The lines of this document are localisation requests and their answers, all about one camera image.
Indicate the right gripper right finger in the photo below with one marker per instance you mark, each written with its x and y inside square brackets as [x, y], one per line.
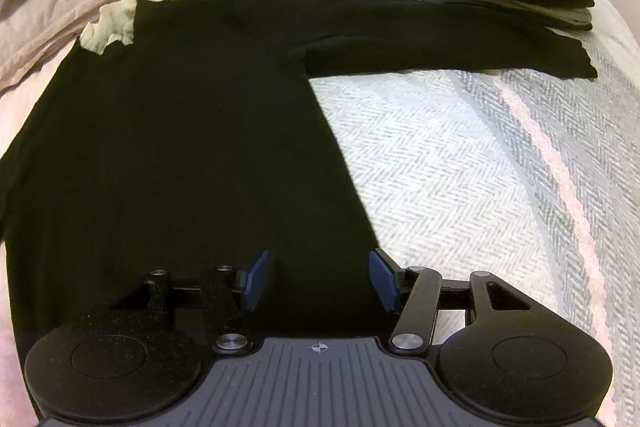
[411, 296]

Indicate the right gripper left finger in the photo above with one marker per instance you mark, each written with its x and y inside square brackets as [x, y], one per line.
[229, 298]

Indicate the black sweater with cream collar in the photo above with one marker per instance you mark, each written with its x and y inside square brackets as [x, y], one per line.
[202, 144]

